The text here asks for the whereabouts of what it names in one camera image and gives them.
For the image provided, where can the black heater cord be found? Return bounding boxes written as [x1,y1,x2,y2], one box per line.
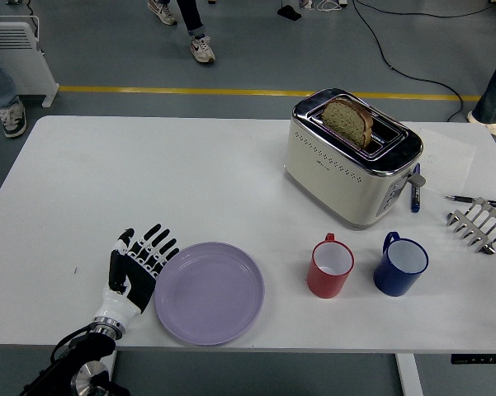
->
[26,15,45,57]

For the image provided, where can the white panel heater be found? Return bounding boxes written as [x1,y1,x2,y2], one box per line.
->
[0,15,61,108]

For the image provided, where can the thin black floor cable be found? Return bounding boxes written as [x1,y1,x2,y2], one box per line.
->
[354,0,496,20]

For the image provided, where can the black table control panel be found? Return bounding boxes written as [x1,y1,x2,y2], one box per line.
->
[451,353,496,365]

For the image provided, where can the long black floor cable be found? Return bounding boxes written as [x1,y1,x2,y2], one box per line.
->
[352,0,465,123]

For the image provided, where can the white table leg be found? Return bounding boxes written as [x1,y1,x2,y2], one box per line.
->
[102,350,119,396]
[394,353,424,396]

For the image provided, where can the blue mug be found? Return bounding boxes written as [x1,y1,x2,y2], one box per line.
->
[373,231,430,298]

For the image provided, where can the brown bread slice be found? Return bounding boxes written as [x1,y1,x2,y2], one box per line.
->
[321,97,374,149]

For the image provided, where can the cream and chrome toaster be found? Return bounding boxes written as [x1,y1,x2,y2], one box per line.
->
[283,87,427,231]

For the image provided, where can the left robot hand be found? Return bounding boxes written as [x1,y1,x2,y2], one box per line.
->
[92,224,181,329]

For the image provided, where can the yellow floor tape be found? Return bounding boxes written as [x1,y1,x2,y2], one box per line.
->
[59,85,483,102]

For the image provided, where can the blue marker pen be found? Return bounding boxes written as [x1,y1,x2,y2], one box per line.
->
[410,163,422,214]

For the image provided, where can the black pen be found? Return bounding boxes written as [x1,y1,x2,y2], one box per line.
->
[443,195,496,207]

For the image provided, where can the black floor stand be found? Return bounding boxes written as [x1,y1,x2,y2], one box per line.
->
[276,0,303,21]

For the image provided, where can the person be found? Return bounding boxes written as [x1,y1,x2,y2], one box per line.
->
[466,49,496,140]
[0,39,27,139]
[147,0,216,64]

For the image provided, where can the purple round plate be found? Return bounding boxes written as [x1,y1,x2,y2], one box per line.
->
[154,241,266,347]

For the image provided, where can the white paper sheet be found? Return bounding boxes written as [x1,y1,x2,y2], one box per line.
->
[418,126,478,195]

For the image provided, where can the red mug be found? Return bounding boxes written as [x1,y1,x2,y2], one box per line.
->
[306,233,356,299]

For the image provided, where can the metal toast rack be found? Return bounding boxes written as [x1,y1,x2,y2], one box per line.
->
[445,196,496,256]

